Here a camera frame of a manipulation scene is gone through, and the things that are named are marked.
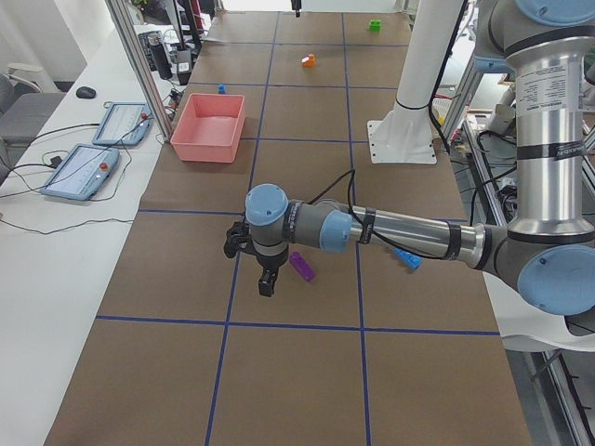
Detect teach pendant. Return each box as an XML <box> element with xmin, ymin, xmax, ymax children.
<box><xmin>39</xmin><ymin>144</ymin><xmax>120</xmax><ymax>201</ymax></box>
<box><xmin>92</xmin><ymin>102</ymin><xmax>152</xmax><ymax>146</ymax></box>

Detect black water bottle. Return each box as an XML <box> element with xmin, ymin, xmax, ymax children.
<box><xmin>149</xmin><ymin>34</ymin><xmax>173</xmax><ymax>80</ymax></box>

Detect green toy block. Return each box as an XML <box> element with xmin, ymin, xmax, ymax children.
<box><xmin>368</xmin><ymin>20</ymin><xmax>382</xmax><ymax>33</ymax></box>

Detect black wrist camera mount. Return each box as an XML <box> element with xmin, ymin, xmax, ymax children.
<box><xmin>223</xmin><ymin>221</ymin><xmax>256</xmax><ymax>258</ymax></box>

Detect orange toy block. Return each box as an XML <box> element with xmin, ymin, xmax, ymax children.
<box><xmin>300</xmin><ymin>53</ymin><xmax>317</xmax><ymax>68</ymax></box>

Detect purple toy block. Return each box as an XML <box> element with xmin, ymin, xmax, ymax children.
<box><xmin>289</xmin><ymin>252</ymin><xmax>315</xmax><ymax>282</ymax></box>

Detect near teach pendant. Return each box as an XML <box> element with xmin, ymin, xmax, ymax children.
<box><xmin>39</xmin><ymin>144</ymin><xmax>120</xmax><ymax>201</ymax></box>

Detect aluminium frame post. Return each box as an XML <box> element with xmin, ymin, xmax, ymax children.
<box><xmin>105</xmin><ymin>0</ymin><xmax>173</xmax><ymax>141</ymax></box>

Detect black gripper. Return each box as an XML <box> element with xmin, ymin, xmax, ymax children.
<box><xmin>255</xmin><ymin>245</ymin><xmax>287</xmax><ymax>296</ymax></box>

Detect black computer mouse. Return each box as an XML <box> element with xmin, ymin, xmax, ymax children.
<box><xmin>75</xmin><ymin>86</ymin><xmax>97</xmax><ymax>99</ymax></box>

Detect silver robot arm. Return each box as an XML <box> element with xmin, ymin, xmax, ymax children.
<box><xmin>224</xmin><ymin>1</ymin><xmax>594</xmax><ymax>316</ymax></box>

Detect far teach pendant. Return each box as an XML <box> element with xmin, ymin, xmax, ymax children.
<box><xmin>92</xmin><ymin>102</ymin><xmax>152</xmax><ymax>146</ymax></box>

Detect pink plastic box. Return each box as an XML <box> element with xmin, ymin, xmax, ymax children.
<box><xmin>170</xmin><ymin>93</ymin><xmax>245</xmax><ymax>164</ymax></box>

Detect long blue toy block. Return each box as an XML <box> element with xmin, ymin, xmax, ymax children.
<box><xmin>392</xmin><ymin>248</ymin><xmax>423</xmax><ymax>270</ymax></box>

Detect white pedestal column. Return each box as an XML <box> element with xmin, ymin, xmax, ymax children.
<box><xmin>367</xmin><ymin>0</ymin><xmax>466</xmax><ymax>164</ymax></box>

